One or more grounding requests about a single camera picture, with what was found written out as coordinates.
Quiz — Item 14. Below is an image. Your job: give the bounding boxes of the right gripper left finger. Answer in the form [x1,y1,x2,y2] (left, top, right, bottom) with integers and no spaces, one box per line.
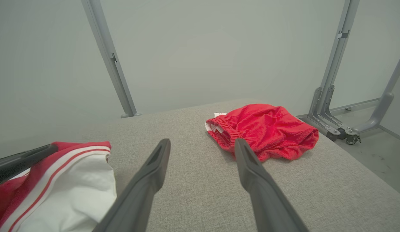
[92,139,171,232]

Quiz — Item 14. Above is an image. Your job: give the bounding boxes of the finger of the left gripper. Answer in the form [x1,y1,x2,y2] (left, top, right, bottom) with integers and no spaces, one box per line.
[0,143,59,188]

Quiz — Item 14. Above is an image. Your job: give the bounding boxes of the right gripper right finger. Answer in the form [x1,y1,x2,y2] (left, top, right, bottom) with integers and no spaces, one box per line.
[234,138,310,232]

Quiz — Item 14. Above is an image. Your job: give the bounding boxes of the red and white jersey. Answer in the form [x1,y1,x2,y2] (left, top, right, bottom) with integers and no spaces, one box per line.
[0,141,117,232]

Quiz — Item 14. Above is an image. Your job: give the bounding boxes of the red mesh shorts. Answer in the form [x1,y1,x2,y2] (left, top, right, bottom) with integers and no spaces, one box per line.
[205,103,319,162]

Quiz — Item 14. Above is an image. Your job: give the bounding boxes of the grey angled partition leg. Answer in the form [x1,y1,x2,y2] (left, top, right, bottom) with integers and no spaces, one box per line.
[344,47,400,145]

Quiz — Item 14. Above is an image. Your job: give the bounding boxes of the grey partition base rail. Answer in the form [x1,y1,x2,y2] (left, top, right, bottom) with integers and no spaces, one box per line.
[297,98,381,118]

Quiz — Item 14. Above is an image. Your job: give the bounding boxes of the grey double partition post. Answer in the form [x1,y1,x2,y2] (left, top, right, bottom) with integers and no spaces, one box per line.
[81,0,143,118]

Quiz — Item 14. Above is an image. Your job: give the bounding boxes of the grey partition post with casters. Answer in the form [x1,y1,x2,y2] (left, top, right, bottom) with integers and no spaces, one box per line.
[307,0,360,140]

